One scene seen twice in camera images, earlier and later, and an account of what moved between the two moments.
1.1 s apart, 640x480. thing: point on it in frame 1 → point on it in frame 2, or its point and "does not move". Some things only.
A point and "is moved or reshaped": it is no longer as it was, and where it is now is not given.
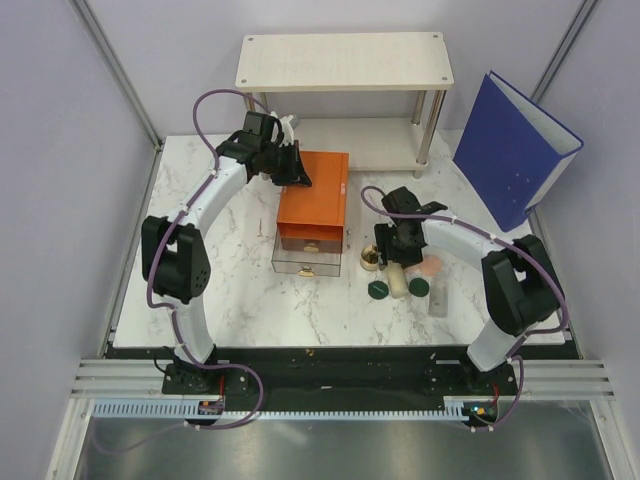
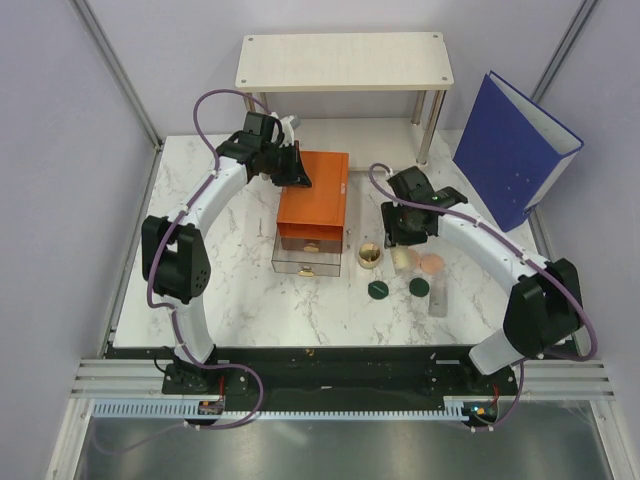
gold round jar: (369, 257) does not move
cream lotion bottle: (397, 279) is moved or reshaped
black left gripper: (295, 175) does not move
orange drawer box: (319, 210) does not move
